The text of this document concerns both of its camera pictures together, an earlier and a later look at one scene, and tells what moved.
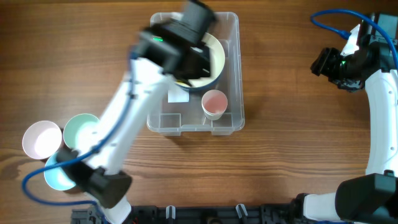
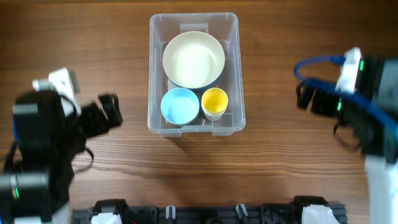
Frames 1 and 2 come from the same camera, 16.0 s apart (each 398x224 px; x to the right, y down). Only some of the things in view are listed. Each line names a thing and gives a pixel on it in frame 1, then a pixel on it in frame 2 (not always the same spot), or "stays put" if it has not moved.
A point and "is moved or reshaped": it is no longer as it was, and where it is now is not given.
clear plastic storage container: (220, 109) stays put
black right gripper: (321, 62) to (325, 101)
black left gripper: (199, 66) to (90, 117)
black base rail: (214, 214) stays put
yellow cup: (182, 83) to (214, 99)
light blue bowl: (55, 178) is moved or reshaped
